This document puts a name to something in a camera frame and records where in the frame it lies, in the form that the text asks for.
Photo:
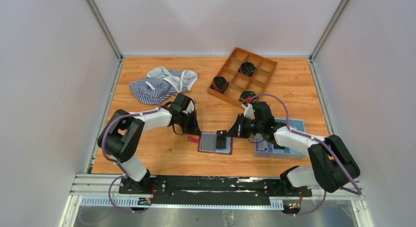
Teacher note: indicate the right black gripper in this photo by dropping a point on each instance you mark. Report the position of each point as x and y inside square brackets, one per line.
[241, 127]

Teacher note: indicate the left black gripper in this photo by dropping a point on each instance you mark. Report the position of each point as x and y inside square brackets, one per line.
[190, 122]

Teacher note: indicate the red leather card holder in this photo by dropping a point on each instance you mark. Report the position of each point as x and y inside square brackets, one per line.
[227, 151]

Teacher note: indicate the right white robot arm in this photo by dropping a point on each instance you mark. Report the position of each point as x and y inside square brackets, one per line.
[332, 165]

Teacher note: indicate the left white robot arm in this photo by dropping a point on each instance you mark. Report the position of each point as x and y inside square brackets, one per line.
[120, 137]

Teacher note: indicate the silver item in organizer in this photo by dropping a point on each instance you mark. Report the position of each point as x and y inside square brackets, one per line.
[262, 145]

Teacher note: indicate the blue plastic organizer box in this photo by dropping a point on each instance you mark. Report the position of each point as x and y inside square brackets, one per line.
[284, 152]

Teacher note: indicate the black yellow rolled belt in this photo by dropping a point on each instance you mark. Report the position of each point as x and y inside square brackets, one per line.
[248, 96]

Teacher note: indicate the black rolled belt left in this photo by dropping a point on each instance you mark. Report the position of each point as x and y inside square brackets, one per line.
[219, 84]

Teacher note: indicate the striped blue white cloth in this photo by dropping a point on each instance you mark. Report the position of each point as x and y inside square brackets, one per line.
[160, 83]

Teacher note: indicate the wooden compartment tray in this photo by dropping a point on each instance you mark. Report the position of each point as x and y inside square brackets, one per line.
[265, 68]

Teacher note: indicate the black rolled belt top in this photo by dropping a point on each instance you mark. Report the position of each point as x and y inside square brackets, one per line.
[247, 68]

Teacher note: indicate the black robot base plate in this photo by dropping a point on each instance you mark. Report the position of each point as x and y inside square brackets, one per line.
[210, 190]

